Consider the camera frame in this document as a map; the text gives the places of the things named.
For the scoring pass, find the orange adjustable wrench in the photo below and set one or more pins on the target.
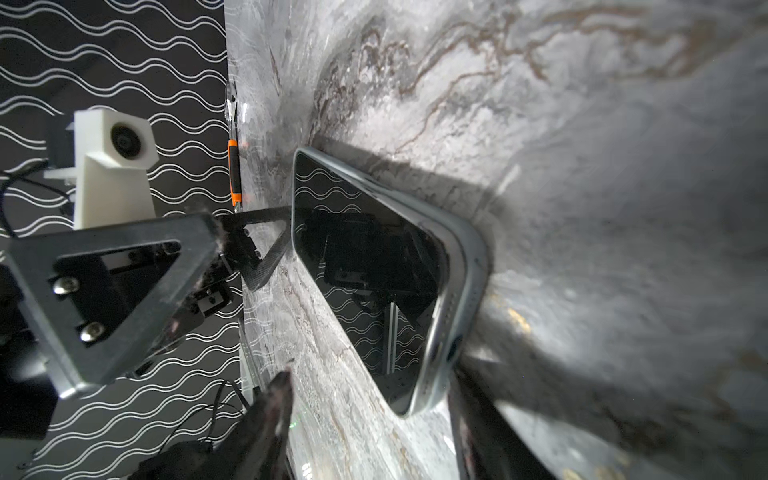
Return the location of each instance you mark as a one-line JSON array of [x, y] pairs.
[[233, 147]]

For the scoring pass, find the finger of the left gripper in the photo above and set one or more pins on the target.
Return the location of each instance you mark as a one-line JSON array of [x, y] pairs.
[[254, 242]]

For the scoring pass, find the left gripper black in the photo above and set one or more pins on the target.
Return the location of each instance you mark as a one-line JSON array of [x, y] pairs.
[[80, 309]]

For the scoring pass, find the light blue phone case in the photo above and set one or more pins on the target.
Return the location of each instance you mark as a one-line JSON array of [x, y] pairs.
[[462, 282]]

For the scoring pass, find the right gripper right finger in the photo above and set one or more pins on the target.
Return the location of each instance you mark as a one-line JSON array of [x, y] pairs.
[[486, 447]]

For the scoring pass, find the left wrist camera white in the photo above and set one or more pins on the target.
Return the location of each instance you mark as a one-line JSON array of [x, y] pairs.
[[106, 156]]

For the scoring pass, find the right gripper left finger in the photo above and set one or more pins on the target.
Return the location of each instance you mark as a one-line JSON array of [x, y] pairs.
[[255, 449]]

